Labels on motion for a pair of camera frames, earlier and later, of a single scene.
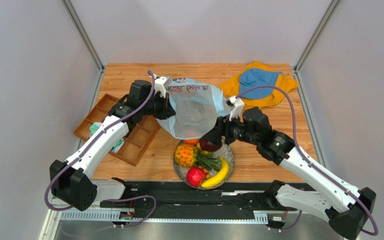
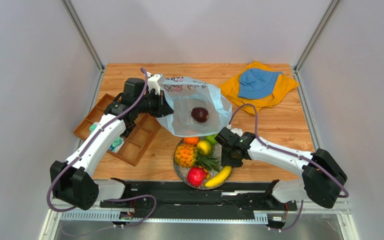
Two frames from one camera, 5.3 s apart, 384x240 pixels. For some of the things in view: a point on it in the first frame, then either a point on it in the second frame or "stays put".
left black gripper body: [160, 105] stays put
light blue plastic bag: [198, 106] stays put
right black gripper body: [220, 129] → [230, 158]
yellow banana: [220, 177] stays put
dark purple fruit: [208, 146] → [200, 114]
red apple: [195, 176] stays put
